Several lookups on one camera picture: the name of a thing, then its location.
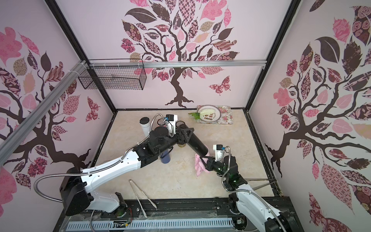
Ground diagonal aluminium left bar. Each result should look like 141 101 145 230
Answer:
1 60 88 166

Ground toy napa cabbage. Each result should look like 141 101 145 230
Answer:
200 108 215 120

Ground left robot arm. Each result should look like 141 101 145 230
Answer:
60 127 194 216

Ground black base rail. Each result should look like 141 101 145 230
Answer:
53 196 305 232

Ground blue thermos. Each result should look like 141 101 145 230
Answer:
160 147 173 164

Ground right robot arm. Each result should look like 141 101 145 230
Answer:
201 156 300 232

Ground horizontal aluminium back bar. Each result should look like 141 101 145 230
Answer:
89 60 267 69

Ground metal tongs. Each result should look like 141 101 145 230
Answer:
129 179 157 218

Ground white round plate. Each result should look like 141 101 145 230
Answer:
197 105 221 123

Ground white thermos black lid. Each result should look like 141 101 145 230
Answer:
139 117 151 137

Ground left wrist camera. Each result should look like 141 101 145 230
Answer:
165 114 178 131

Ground floral rectangular tray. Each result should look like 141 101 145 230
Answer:
196 105 233 125

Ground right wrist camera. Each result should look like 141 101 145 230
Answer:
213 144 225 161

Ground left metal cable conduit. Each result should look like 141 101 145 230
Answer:
33 113 174 203

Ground white slotted cable duct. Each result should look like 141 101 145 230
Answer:
65 217 234 232

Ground black wire basket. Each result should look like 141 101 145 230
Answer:
79 58 147 90

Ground pink towel cloth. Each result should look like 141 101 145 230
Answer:
195 154 210 177

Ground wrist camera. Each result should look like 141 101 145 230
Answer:
213 144 225 161
165 114 178 131

